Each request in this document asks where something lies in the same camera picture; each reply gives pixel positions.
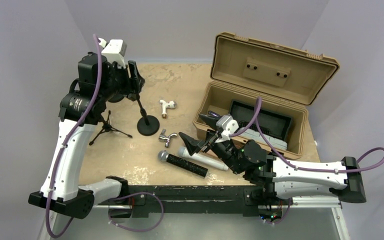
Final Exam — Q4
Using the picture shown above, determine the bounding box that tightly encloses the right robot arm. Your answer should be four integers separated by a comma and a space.
179, 114, 367, 204

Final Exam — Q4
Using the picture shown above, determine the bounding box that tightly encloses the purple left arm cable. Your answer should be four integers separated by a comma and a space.
44, 33, 104, 239

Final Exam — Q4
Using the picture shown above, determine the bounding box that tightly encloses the black tripod microphone stand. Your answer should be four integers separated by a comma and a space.
89, 110, 133, 146

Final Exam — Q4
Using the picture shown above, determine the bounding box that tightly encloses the purple handled screwdriver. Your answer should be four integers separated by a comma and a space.
207, 110, 221, 118

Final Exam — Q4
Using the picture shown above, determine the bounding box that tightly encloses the grey device in case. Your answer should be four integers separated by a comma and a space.
240, 128, 288, 151

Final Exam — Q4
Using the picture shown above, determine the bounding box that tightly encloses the white silver microphone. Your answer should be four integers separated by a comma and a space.
177, 146, 229, 171

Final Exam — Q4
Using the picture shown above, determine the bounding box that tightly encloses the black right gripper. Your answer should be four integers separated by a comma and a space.
179, 114, 244, 175

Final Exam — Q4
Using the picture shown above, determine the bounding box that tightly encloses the black speckled microphone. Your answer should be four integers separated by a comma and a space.
157, 150, 208, 178

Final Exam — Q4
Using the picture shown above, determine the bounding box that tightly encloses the black tray in case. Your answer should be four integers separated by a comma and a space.
228, 99, 293, 141

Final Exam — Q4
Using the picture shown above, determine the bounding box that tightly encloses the chrome metal faucet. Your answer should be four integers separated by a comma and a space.
158, 128, 178, 148

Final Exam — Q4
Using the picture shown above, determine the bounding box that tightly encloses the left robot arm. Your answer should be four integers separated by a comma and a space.
28, 52, 146, 219

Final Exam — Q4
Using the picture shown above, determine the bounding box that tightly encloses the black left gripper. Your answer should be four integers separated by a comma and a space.
99, 59, 144, 101

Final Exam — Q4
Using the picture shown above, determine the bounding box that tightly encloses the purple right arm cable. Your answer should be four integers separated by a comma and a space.
230, 96, 384, 174

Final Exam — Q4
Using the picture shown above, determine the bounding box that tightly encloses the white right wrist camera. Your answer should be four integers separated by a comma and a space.
215, 114, 239, 143

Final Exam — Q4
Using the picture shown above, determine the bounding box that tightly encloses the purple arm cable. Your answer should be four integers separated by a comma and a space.
44, 33, 104, 239
230, 96, 384, 174

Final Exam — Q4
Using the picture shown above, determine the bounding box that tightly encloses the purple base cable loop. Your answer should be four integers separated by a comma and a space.
107, 192, 165, 233

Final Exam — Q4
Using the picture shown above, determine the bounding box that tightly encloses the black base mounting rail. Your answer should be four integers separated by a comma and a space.
109, 184, 294, 220

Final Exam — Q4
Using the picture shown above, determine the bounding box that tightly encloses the white plastic faucet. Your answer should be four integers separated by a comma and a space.
159, 99, 177, 119

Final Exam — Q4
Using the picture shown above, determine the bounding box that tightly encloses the tan plastic tool case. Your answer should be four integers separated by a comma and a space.
197, 32, 340, 160

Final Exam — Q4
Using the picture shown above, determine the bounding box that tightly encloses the black round-base stand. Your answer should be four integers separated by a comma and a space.
107, 93, 125, 103
131, 86, 160, 136

